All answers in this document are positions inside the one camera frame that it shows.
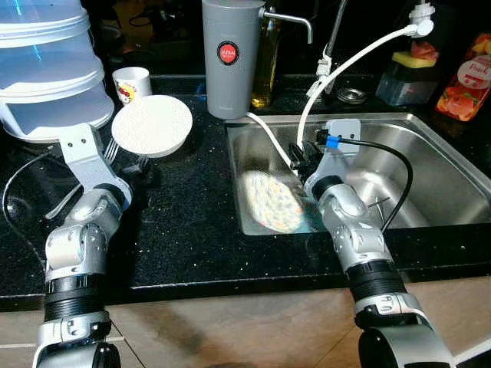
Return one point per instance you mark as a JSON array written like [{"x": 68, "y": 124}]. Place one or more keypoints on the white printed mug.
[{"x": 132, "y": 80}]

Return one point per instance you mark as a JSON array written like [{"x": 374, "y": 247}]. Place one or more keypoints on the yellow sponge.
[{"x": 410, "y": 60}]

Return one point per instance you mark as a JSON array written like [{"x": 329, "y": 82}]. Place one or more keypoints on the dark sponge holder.
[{"x": 403, "y": 88}]

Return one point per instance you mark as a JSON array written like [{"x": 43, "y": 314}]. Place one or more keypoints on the beige drawer front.
[
  {"x": 15, "y": 326},
  {"x": 126, "y": 356}
]

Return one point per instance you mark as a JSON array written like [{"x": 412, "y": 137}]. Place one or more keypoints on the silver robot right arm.
[{"x": 353, "y": 230}]

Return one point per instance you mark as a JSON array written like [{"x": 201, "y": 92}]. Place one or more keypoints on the yellow oil bottle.
[{"x": 265, "y": 77}]

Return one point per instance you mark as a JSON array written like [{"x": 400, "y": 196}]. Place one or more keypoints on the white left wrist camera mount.
[{"x": 88, "y": 157}]

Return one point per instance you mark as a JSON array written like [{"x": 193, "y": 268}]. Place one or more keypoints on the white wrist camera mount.
[
  {"x": 88, "y": 157},
  {"x": 337, "y": 161}
]

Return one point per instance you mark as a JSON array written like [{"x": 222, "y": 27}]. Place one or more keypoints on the beige cabinet door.
[
  {"x": 230, "y": 330},
  {"x": 460, "y": 314}
]

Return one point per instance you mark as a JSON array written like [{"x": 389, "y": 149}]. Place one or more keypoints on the white tiered food container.
[{"x": 54, "y": 84}]

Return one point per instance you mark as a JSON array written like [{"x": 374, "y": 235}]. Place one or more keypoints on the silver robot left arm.
[{"x": 77, "y": 253}]

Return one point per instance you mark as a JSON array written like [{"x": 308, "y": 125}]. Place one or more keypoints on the pink scouring pad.
[{"x": 426, "y": 50}]

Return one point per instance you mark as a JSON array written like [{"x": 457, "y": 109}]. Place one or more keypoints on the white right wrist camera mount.
[{"x": 337, "y": 161}]

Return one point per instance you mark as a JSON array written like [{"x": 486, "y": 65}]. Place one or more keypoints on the cream dinner plate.
[{"x": 268, "y": 203}]

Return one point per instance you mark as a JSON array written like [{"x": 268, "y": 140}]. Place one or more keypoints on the round metal sink plug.
[{"x": 353, "y": 96}]

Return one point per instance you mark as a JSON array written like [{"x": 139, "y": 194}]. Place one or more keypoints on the grey water filter canister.
[{"x": 230, "y": 84}]

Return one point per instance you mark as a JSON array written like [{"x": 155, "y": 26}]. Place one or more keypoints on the thin white tube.
[{"x": 268, "y": 136}]

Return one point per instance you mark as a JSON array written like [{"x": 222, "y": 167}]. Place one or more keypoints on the metal sink faucet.
[{"x": 335, "y": 27}]

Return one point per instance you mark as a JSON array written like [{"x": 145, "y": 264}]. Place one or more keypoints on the stainless steel sink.
[{"x": 445, "y": 176}]

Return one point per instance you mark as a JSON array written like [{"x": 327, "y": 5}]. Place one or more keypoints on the metal fork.
[{"x": 112, "y": 150}]

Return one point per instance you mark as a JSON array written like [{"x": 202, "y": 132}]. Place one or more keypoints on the peach dish soap bottle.
[{"x": 460, "y": 88}]

